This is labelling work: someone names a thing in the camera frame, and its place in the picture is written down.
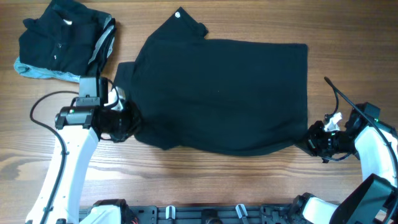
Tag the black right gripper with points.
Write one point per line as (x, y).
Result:
(313, 142)

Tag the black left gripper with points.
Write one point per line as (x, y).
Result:
(130, 107)

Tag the dark green polo shirt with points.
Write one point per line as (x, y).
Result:
(217, 95)

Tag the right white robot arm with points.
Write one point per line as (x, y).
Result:
(374, 144)

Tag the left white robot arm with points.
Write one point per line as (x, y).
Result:
(78, 131)

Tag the folded black grey-trimmed garment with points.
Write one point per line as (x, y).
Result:
(103, 48)

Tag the folded black polo shirt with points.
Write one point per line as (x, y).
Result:
(64, 38)

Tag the folded light blue garment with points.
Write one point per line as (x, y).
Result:
(31, 71)

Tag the grey clip on base rail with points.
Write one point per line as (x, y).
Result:
(170, 212)

